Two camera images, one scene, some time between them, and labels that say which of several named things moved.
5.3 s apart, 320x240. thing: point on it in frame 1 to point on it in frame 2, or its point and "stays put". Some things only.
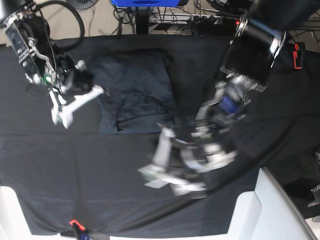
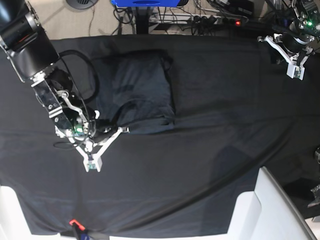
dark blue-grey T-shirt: x=138 y=95 stays put
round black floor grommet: x=81 y=4 stays put
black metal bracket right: x=316 y=191 stays put
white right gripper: x=187 y=179 to x=293 y=70
